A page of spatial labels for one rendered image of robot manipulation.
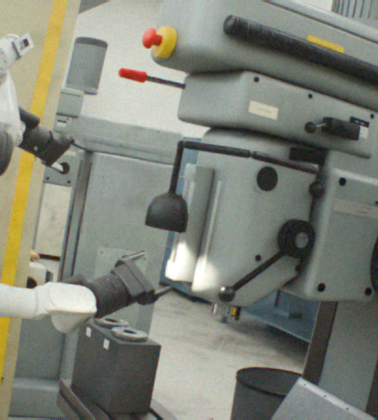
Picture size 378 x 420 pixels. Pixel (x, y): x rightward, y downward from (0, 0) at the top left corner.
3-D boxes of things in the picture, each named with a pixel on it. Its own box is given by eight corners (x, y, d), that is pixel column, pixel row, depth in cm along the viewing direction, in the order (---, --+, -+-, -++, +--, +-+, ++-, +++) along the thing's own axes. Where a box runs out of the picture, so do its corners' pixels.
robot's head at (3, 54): (-28, 72, 145) (-13, 38, 141) (-9, 60, 154) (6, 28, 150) (-4, 87, 146) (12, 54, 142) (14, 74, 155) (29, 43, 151)
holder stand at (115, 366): (107, 413, 161) (120, 337, 160) (70, 382, 179) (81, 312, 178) (149, 412, 168) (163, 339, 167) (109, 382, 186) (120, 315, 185)
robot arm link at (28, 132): (22, 160, 195) (-7, 145, 187) (19, 135, 202) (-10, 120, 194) (47, 135, 191) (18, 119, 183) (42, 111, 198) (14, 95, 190)
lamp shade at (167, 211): (135, 222, 122) (143, 187, 122) (166, 226, 127) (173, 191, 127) (162, 230, 117) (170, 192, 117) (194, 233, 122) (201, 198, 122)
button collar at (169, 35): (163, 54, 119) (170, 23, 119) (149, 57, 125) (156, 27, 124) (173, 57, 120) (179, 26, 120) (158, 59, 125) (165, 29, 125)
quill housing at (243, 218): (212, 309, 122) (247, 127, 120) (161, 283, 140) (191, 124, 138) (296, 314, 131) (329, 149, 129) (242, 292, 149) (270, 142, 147)
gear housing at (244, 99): (236, 123, 117) (246, 67, 116) (173, 120, 138) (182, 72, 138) (376, 161, 133) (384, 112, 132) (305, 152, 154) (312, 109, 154)
